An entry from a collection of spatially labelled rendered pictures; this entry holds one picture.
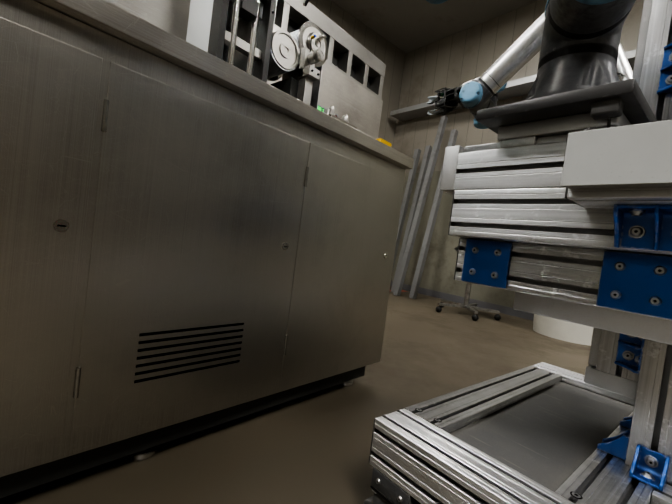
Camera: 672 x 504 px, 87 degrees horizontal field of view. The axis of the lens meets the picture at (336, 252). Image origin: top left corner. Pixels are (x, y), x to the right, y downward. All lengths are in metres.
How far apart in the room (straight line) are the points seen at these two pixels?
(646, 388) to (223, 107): 0.98
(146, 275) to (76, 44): 0.41
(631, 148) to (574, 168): 0.06
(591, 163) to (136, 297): 0.78
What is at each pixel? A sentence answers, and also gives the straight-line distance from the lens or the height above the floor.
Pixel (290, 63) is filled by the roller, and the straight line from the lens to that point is 1.41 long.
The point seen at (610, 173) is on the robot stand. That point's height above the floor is 0.67.
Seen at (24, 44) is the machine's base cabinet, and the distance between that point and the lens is 0.78.
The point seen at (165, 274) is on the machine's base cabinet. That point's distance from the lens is 0.82.
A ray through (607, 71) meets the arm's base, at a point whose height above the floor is 0.87.
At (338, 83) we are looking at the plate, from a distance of 2.08.
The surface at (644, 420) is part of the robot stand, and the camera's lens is 0.86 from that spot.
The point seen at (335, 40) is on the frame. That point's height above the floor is 1.58.
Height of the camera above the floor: 0.56
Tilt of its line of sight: 2 degrees down
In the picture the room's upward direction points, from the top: 7 degrees clockwise
